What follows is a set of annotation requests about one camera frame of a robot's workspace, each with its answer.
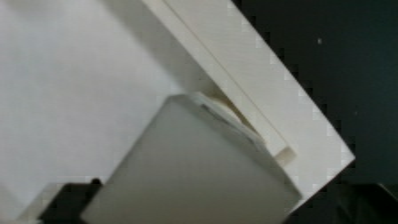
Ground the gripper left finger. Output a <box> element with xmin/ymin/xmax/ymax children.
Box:
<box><xmin>37</xmin><ymin>178</ymin><xmax>103</xmax><ymax>224</ymax></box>

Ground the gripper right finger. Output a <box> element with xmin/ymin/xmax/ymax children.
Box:
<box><xmin>282</xmin><ymin>181</ymin><xmax>398</xmax><ymax>224</ymax></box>

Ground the white square tabletop tray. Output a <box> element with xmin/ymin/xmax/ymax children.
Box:
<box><xmin>0</xmin><ymin>0</ymin><xmax>353</xmax><ymax>224</ymax></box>

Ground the white leg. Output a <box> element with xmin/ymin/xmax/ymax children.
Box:
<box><xmin>81</xmin><ymin>93</ymin><xmax>302</xmax><ymax>224</ymax></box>

